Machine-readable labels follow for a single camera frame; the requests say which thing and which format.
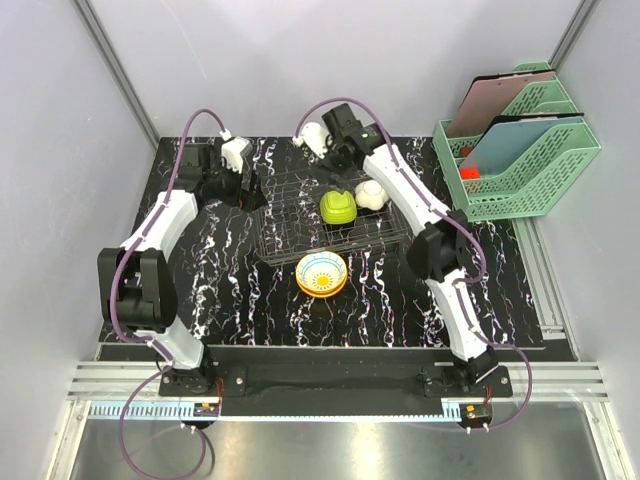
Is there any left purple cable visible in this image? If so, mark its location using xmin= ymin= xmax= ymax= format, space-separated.
xmin=106 ymin=108 xmax=231 ymax=479

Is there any pink clipboard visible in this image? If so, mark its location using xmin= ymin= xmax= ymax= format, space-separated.
xmin=446 ymin=69 xmax=555 ymax=138

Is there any patterned bowl green outside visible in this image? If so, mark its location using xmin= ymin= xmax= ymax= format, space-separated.
xmin=320 ymin=190 xmax=357 ymax=225

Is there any green file organizer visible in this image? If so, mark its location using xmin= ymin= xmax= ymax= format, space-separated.
xmin=433 ymin=62 xmax=601 ymax=221

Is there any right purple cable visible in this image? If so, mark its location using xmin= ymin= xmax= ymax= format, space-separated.
xmin=296 ymin=97 xmax=534 ymax=432

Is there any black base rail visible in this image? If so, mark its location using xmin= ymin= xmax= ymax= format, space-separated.
xmin=142 ymin=346 xmax=533 ymax=421

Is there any white square bowl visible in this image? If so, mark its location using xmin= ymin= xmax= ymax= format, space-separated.
xmin=355 ymin=180 xmax=389 ymax=211

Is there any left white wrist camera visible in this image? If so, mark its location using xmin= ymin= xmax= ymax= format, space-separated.
xmin=220 ymin=129 xmax=252 ymax=174

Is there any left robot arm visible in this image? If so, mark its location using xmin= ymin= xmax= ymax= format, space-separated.
xmin=97 ymin=137 xmax=267 ymax=396

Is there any blue clipboard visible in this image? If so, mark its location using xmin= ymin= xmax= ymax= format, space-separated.
xmin=459 ymin=113 xmax=584 ymax=178

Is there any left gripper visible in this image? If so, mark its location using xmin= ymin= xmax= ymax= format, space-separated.
xmin=203 ymin=155 xmax=266 ymax=213

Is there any teal patterned yellow bowl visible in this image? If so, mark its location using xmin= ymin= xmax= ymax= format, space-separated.
xmin=295 ymin=251 xmax=347 ymax=291

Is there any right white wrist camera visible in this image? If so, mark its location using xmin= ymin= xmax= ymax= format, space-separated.
xmin=292 ymin=122 xmax=333 ymax=159

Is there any red cube front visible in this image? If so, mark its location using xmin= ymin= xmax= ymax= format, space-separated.
xmin=459 ymin=168 xmax=481 ymax=180

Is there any purple cable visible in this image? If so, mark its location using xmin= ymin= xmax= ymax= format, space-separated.
xmin=106 ymin=108 xmax=231 ymax=479
xmin=296 ymin=97 xmax=534 ymax=432

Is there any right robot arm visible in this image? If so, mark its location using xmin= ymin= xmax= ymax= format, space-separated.
xmin=322 ymin=103 xmax=498 ymax=397

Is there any wire dish rack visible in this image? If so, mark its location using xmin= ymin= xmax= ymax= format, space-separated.
xmin=255 ymin=169 xmax=409 ymax=266

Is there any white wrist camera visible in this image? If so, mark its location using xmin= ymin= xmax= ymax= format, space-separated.
xmin=220 ymin=129 xmax=252 ymax=174
xmin=292 ymin=122 xmax=333 ymax=159

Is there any yellow bottom bowl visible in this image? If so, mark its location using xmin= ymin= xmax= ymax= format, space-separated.
xmin=298 ymin=280 xmax=346 ymax=298

